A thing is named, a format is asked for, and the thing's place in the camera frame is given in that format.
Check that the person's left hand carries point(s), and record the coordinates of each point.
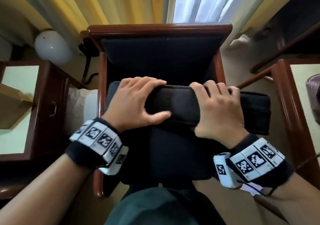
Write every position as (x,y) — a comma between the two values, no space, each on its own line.
(127,105)

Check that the person's right hand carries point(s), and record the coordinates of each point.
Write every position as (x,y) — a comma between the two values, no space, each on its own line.
(221,117)

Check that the person's left thumb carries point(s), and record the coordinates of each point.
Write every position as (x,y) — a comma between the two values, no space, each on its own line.
(157,117)

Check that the person's right middle finger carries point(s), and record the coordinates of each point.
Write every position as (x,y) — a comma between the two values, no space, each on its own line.
(210,86)

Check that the person's right little finger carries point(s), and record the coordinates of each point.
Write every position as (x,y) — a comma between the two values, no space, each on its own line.
(235,92)

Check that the black seat cushion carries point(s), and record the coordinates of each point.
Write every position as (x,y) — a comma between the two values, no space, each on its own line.
(180,105)

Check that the person's left forearm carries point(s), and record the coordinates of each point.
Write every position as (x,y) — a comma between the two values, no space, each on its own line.
(42,192)

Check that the person's right forearm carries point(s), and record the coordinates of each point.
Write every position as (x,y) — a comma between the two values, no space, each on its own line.
(297,202)

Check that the wooden armchair with dark upholstery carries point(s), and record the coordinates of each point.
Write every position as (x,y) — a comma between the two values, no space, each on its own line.
(160,55)

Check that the black wristband with marker tiles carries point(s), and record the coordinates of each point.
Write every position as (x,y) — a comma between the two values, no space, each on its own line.
(100,140)
(255,161)

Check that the wooden table with glass top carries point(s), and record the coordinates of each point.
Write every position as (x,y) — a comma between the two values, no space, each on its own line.
(292,117)

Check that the purple ribbed container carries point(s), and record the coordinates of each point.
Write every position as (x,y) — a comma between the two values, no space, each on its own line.
(314,97)

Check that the dark wooden cabinet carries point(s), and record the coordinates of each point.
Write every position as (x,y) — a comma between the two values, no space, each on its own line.
(292,27)

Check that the white sheer curtain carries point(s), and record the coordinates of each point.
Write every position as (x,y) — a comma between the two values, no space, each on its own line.
(205,0)

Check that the person's dark green clothing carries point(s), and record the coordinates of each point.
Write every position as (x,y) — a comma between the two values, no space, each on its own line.
(155,207)

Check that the wooden side table with drawer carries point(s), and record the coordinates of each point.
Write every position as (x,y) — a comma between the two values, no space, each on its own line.
(47,107)

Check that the white globe lamp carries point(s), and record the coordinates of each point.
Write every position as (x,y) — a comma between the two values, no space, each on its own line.
(52,46)

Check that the yellow curtain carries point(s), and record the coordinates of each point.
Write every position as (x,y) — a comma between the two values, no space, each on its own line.
(87,5)

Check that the brown cardboard box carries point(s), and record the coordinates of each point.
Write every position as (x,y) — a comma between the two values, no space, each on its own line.
(12,107)

